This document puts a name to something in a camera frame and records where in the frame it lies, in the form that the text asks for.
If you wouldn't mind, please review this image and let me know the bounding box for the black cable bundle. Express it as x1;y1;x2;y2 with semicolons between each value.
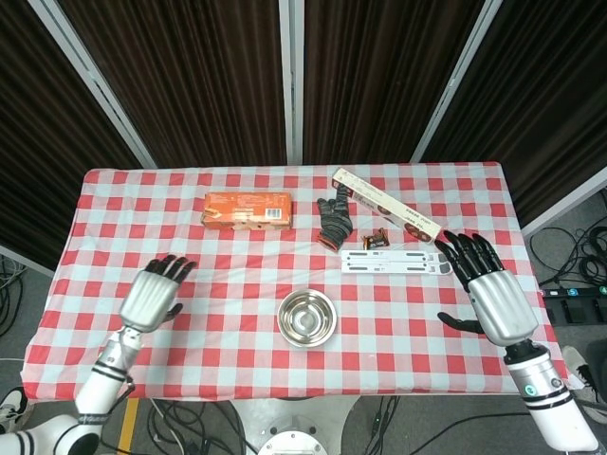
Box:
145;398;260;455
349;395;530;455
528;226;607;291
0;255;30;338

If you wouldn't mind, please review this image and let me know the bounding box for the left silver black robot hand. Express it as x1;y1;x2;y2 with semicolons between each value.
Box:
118;254;198;334

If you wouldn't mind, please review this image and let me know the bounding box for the white black sneaker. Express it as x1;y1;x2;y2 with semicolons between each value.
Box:
561;345;607;423
0;386;30;435

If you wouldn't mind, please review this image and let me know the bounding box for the dark grey knitted glove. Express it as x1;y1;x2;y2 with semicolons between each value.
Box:
316;185;355;251

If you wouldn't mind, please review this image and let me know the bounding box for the red white checkered tablecloth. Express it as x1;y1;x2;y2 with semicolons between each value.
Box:
22;160;572;403

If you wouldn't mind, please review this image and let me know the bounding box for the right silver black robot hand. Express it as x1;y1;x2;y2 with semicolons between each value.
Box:
434;230;540;348

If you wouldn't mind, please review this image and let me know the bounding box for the orange biscuit box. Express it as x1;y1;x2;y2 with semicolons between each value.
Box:
199;191;293;231

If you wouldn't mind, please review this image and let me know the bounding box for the grey partition post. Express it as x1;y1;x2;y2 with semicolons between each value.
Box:
410;0;505;163
27;0;158;170
278;0;305;165

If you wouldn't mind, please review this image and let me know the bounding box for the white folding laptop stand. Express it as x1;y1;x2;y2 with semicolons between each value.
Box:
340;249;454;275

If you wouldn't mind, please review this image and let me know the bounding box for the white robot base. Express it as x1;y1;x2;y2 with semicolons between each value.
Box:
230;395;362;455

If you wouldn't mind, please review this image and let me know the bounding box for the dark brown partition panel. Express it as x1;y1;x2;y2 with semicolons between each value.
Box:
59;0;288;168
303;0;486;165
420;0;607;225
0;0;143;272

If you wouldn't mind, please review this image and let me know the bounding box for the brown candy wrapper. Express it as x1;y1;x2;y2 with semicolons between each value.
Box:
360;228;391;250

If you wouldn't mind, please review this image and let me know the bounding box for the long white baking paper box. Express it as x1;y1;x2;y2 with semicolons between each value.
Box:
330;168;442;246

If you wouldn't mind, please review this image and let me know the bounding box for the yellow floor tape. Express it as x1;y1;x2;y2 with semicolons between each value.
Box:
117;397;141;455

